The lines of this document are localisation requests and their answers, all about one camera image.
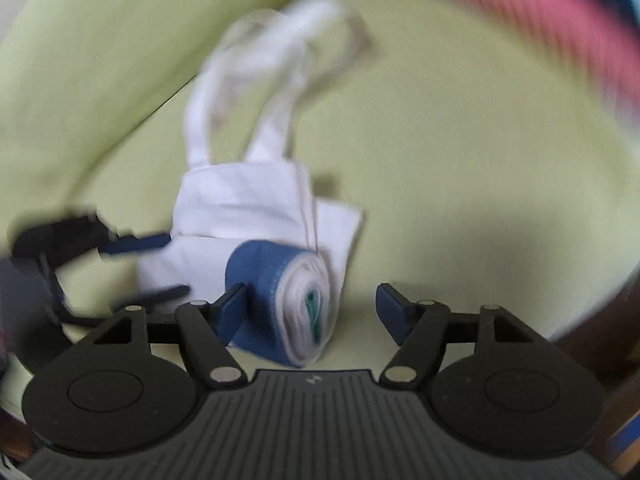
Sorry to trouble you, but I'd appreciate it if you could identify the green covered sofa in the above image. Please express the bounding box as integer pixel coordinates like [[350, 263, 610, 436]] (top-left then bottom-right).
[[0, 0, 640, 411]]

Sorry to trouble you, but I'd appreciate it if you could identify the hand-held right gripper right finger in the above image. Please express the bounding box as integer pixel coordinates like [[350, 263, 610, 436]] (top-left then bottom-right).
[[376, 282, 551, 391]]

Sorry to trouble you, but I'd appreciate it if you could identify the pink knitted blanket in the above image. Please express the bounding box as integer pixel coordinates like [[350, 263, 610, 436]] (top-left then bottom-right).
[[380, 0, 640, 111]]

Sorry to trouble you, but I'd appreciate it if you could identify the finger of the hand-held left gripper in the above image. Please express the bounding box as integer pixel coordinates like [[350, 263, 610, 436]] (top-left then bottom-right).
[[102, 232, 173, 257], [112, 284, 191, 312]]

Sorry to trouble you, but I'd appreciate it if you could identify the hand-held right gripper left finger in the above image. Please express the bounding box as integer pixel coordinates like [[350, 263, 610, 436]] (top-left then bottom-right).
[[70, 282, 251, 390]]

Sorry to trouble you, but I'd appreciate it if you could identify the white canvas shopping bag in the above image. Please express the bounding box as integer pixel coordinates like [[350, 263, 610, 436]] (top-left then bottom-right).
[[135, 0, 373, 368]]

